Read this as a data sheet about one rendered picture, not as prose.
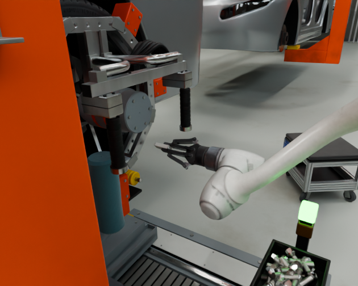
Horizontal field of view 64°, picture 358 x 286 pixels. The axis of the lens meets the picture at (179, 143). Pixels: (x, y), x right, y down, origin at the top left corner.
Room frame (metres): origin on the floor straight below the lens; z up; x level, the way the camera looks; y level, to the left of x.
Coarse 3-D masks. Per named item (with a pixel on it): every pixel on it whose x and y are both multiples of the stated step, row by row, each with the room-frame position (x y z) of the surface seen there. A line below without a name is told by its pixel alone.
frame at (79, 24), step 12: (72, 24) 0.84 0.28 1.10; (84, 24) 0.88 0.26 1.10; (96, 24) 0.92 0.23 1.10; (108, 24) 0.96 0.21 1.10; (120, 24) 1.00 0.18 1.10; (120, 36) 1.01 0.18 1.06; (132, 36) 1.05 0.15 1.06; (120, 48) 1.08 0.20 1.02; (132, 48) 1.05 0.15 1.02; (144, 84) 1.11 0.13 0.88; (144, 132) 1.09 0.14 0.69; (132, 144) 1.07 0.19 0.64; (132, 156) 1.00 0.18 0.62
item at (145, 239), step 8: (144, 232) 1.12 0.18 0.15; (152, 232) 1.10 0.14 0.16; (136, 240) 1.07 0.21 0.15; (144, 240) 1.05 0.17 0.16; (152, 240) 1.10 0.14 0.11; (128, 248) 1.02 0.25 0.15; (136, 248) 1.00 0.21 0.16; (144, 248) 1.05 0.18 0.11; (120, 256) 0.97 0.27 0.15; (128, 256) 0.96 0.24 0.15; (136, 256) 1.00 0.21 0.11; (112, 264) 0.92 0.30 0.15; (120, 264) 0.91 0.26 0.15; (128, 264) 0.95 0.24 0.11; (112, 272) 0.87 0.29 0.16; (120, 272) 0.91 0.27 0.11
